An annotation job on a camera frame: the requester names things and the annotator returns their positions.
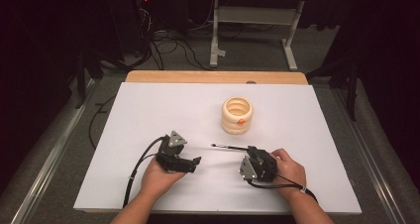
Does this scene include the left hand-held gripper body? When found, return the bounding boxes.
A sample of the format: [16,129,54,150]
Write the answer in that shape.
[156,130,198,174]

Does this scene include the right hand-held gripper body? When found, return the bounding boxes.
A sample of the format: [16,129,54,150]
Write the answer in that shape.
[238,154,279,184]

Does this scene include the black pen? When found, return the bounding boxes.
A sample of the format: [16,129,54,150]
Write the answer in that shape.
[210,143,250,152]

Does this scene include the cream ribbed pen holder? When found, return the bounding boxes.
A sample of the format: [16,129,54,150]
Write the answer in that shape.
[221,96,255,136]

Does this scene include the person's left hand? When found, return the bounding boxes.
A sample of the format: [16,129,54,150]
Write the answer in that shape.
[140,156,187,198]

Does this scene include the person's right hand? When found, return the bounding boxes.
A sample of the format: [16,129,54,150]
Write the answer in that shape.
[268,148,308,198]

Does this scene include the white table mat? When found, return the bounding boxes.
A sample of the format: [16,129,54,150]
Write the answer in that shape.
[72,81,363,215]

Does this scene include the black metal stand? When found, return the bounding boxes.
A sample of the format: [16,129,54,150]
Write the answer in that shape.
[74,49,103,109]
[305,56,360,121]

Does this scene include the dark computer tower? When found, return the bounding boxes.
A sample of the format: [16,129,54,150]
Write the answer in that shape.
[108,0,153,56]

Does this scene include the right hand-held gripper cable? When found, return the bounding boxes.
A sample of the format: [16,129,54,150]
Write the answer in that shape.
[246,172,320,204]

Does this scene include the hand-held gripper cable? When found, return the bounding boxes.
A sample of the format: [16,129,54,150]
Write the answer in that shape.
[122,135,167,209]
[246,172,320,204]

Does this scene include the left hand-held gripper cable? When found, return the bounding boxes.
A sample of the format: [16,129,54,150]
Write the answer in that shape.
[122,135,167,209]

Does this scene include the thin black floor cable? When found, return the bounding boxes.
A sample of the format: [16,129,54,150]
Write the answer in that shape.
[88,94,117,151]

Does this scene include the aluminium floor rail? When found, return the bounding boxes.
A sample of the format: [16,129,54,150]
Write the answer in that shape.
[331,86,407,224]
[9,78,97,224]

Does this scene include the tangle of black floor cables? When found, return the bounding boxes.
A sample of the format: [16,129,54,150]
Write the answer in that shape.
[132,5,212,71]

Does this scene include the white metal frame desk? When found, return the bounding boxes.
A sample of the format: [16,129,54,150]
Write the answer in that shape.
[204,0,351,71]

